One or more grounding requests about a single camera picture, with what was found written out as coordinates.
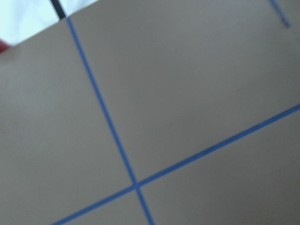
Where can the red cylinder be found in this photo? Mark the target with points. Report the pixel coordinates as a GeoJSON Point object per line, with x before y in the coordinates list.
{"type": "Point", "coordinates": [4, 46]}

